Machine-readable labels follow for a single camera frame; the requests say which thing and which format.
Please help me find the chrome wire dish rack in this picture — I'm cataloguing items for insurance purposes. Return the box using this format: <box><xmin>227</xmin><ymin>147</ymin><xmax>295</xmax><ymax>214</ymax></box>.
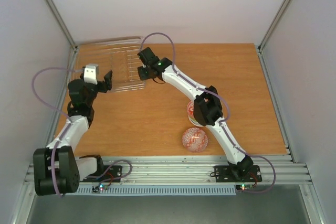
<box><xmin>72</xmin><ymin>36</ymin><xmax>145</xmax><ymax>92</ymax></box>

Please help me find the red floral pattern bowl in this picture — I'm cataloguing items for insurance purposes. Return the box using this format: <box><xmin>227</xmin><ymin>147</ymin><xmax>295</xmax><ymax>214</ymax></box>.
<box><xmin>186</xmin><ymin>101</ymin><xmax>194</xmax><ymax>118</ymax></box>

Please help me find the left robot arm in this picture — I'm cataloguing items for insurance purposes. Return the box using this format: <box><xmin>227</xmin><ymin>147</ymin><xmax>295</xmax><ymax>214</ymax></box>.
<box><xmin>33</xmin><ymin>65</ymin><xmax>112</xmax><ymax>196</ymax></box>

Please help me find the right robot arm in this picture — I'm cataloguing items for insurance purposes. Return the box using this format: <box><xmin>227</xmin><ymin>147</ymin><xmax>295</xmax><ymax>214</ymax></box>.
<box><xmin>138</xmin><ymin>47</ymin><xmax>254</xmax><ymax>181</ymax></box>

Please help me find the green and white bowl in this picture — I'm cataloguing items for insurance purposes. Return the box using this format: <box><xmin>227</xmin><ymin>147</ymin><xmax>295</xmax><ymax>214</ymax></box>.
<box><xmin>188</xmin><ymin>115</ymin><xmax>202</xmax><ymax>127</ymax></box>

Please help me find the red geometric pattern bowl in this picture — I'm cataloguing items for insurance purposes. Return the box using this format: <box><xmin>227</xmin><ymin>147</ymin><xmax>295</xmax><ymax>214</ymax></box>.
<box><xmin>182</xmin><ymin>127</ymin><xmax>208</xmax><ymax>153</ymax></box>

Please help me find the left controller board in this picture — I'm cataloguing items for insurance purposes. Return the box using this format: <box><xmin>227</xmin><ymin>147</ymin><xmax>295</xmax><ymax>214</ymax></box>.
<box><xmin>91</xmin><ymin>185</ymin><xmax>109</xmax><ymax>194</ymax></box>

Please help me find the controller board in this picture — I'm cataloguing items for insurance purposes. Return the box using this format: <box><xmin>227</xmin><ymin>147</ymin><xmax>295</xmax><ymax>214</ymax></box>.
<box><xmin>91</xmin><ymin>185</ymin><xmax>109</xmax><ymax>194</ymax></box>
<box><xmin>236</xmin><ymin>184</ymin><xmax>256</xmax><ymax>191</ymax></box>

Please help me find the right controller board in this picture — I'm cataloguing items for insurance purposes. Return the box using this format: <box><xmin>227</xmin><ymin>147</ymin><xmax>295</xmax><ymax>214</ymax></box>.
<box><xmin>236</xmin><ymin>184</ymin><xmax>256</xmax><ymax>191</ymax></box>

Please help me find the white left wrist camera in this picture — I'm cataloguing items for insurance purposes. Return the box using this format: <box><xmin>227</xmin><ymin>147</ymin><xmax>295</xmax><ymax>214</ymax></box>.
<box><xmin>83</xmin><ymin>63</ymin><xmax>99</xmax><ymax>85</ymax></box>

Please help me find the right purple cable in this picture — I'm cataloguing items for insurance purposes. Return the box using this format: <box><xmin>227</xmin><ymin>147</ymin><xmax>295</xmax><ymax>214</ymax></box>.
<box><xmin>139</xmin><ymin>33</ymin><xmax>276</xmax><ymax>195</ymax></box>

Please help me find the purple cable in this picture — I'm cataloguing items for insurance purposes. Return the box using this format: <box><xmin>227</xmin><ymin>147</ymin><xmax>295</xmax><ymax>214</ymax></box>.
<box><xmin>32</xmin><ymin>67</ymin><xmax>133</xmax><ymax>198</ymax></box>
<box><xmin>139</xmin><ymin>33</ymin><xmax>276</xmax><ymax>195</ymax></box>

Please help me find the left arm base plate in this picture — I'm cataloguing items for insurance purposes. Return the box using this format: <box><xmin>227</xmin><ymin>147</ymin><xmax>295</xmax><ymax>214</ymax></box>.
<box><xmin>81</xmin><ymin>165</ymin><xmax>122</xmax><ymax>183</ymax></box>

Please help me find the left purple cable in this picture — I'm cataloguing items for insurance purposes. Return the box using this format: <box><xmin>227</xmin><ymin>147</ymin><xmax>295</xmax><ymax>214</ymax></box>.
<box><xmin>32</xmin><ymin>67</ymin><xmax>133</xmax><ymax>198</ymax></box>

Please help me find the slotted grey cable duct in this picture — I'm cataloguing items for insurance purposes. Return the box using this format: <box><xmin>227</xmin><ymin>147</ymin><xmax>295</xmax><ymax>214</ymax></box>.
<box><xmin>74</xmin><ymin>185</ymin><xmax>236</xmax><ymax>197</ymax></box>

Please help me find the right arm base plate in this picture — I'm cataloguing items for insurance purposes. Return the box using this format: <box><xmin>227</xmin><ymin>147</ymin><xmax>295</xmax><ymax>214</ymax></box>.
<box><xmin>213</xmin><ymin>165</ymin><xmax>262</xmax><ymax>183</ymax></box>

